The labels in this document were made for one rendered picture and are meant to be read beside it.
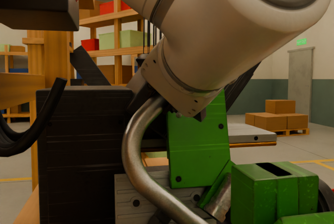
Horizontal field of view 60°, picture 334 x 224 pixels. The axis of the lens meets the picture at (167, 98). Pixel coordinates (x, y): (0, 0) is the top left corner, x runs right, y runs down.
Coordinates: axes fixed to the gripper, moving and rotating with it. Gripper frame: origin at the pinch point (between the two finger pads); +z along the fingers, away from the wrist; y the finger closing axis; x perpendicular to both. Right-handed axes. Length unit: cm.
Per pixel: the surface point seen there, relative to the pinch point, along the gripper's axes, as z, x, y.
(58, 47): 73, -9, 46
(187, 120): 5.5, -1.8, -6.1
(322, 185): -18.7, 1.7, -17.8
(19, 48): 789, -83, 404
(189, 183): 6.1, 6.1, -13.7
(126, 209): 8.8, 16.4, -8.8
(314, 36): 584, -648, -175
